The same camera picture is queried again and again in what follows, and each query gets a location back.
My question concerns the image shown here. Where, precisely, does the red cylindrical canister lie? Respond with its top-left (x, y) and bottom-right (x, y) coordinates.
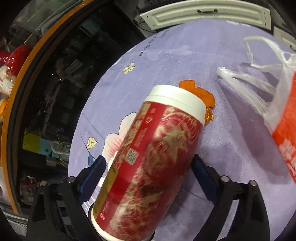
top-left (91, 85), bottom-right (206, 240)

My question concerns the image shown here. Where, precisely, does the orange candy wrapper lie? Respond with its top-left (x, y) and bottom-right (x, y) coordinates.
top-left (179, 80), bottom-right (216, 126)

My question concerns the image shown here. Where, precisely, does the orange wooden counter shelf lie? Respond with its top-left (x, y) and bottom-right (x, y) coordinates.
top-left (1, 1), bottom-right (101, 214)

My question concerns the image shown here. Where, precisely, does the white wide desk drawer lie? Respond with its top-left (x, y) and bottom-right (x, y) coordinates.
top-left (140, 1), bottom-right (271, 30)

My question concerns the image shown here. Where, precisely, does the purple floral tablecloth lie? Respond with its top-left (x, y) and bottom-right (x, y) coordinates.
top-left (68, 20), bottom-right (295, 240)

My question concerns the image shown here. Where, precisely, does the white orange plastic bag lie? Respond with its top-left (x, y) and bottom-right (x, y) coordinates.
top-left (217, 36), bottom-right (295, 179)

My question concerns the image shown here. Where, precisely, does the red ceramic vase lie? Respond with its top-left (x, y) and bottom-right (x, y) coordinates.
top-left (1, 45), bottom-right (32, 76)

